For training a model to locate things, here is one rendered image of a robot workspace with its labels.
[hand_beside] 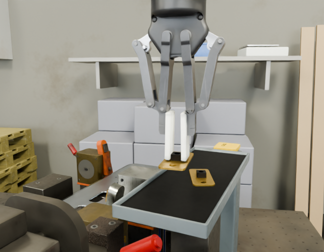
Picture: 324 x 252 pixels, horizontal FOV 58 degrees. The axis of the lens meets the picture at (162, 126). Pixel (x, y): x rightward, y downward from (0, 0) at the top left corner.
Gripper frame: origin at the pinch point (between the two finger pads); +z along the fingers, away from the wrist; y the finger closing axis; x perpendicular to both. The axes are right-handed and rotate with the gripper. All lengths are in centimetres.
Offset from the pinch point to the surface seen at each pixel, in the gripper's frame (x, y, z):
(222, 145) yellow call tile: -35.6, -4.8, 10.0
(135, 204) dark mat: 3.8, 5.3, 9.8
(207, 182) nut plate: -7.0, -3.8, 9.5
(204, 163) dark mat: -18.5, -2.0, 9.9
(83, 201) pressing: -26.5, 32.0, 25.8
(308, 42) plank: -228, -61, -34
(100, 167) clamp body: -51, 39, 25
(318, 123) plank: -219, -72, 31
